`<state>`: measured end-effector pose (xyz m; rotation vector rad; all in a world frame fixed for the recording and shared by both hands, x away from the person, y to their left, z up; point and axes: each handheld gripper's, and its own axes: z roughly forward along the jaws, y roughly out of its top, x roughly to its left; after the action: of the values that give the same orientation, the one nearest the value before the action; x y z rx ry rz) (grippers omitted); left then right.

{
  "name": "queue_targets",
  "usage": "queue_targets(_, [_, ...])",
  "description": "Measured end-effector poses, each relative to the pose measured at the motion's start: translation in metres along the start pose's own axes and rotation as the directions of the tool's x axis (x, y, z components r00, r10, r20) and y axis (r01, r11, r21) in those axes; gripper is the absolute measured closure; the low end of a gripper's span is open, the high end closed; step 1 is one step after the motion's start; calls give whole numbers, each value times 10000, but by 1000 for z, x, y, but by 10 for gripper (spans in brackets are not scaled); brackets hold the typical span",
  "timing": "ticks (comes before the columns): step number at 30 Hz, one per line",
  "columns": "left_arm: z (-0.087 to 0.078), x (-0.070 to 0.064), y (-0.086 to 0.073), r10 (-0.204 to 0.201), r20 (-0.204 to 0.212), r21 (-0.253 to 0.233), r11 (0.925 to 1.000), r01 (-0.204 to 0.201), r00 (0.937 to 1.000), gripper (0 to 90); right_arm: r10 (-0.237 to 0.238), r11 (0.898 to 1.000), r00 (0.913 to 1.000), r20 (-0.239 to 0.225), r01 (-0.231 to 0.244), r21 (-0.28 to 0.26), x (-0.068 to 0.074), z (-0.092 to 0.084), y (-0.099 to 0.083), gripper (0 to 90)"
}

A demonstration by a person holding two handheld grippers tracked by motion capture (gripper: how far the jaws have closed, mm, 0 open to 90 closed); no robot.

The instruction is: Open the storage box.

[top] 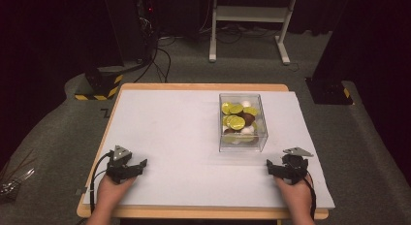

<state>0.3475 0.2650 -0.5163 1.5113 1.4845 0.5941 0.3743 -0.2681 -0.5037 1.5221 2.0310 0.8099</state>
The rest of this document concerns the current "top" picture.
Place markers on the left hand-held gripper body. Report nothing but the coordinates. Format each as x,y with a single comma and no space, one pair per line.
120,168

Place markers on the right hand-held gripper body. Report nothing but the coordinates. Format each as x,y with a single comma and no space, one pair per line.
293,168

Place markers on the clear plastic box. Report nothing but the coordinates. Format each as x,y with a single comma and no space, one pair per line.
244,147

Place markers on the person's left hand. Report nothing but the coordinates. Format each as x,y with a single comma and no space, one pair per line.
110,194

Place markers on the person's right hand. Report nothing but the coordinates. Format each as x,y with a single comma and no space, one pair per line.
299,197

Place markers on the white table sheet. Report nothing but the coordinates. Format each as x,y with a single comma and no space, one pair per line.
174,137

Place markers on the striped black stand base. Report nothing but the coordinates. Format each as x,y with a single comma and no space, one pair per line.
103,86

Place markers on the wooden table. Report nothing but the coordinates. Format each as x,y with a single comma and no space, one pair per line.
194,86

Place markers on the metal stand legs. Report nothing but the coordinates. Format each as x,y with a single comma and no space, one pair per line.
14,183

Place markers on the dark equipment tower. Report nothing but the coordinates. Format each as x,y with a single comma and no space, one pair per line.
147,27

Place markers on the white metal stand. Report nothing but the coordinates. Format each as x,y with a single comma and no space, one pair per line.
252,14

